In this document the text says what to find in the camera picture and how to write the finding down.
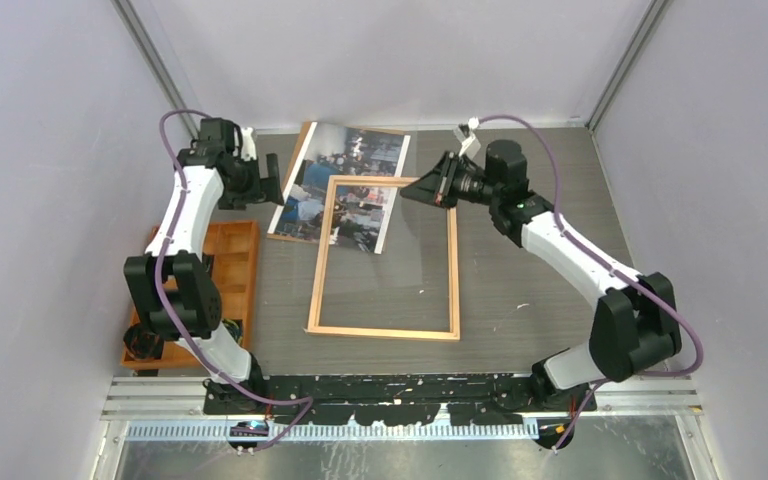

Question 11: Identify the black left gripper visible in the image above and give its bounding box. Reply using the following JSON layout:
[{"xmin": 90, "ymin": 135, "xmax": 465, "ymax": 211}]
[{"xmin": 221, "ymin": 154, "xmax": 285, "ymax": 211}]

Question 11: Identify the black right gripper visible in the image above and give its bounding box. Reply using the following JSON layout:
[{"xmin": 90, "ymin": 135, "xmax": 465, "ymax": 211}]
[{"xmin": 401, "ymin": 153, "xmax": 500, "ymax": 211}]

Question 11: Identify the printed photo with white border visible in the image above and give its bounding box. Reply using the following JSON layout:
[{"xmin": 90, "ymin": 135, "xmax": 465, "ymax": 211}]
[{"xmin": 267, "ymin": 121, "xmax": 412, "ymax": 256}]

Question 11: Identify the clear plastic sheet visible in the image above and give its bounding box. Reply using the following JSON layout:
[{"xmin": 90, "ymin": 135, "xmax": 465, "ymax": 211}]
[{"xmin": 320, "ymin": 182, "xmax": 455, "ymax": 329}]

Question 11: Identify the light wooden picture frame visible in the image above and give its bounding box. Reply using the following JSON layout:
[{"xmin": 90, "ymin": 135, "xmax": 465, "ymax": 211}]
[{"xmin": 304, "ymin": 175, "xmax": 461, "ymax": 342}]

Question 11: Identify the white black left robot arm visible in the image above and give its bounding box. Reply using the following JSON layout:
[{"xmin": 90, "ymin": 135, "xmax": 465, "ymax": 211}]
[{"xmin": 123, "ymin": 115, "xmax": 283, "ymax": 414}]

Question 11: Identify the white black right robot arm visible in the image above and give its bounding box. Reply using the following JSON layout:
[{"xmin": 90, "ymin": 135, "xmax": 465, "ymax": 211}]
[{"xmin": 400, "ymin": 140, "xmax": 682, "ymax": 411}]

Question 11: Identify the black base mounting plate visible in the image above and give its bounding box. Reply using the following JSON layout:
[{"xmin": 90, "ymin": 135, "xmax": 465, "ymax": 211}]
[{"xmin": 201, "ymin": 373, "xmax": 595, "ymax": 427}]

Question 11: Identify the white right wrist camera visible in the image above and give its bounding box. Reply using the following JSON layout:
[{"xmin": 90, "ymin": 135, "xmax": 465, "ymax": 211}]
[{"xmin": 453, "ymin": 117, "xmax": 481, "ymax": 160}]

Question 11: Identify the black coiled cable roll front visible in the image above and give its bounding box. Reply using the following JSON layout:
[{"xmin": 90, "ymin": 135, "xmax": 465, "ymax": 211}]
[{"xmin": 123, "ymin": 323, "xmax": 167, "ymax": 362}]

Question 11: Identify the aluminium rail front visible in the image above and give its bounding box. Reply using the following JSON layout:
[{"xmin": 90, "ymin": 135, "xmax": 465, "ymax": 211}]
[{"xmin": 102, "ymin": 373, "xmax": 703, "ymax": 445}]

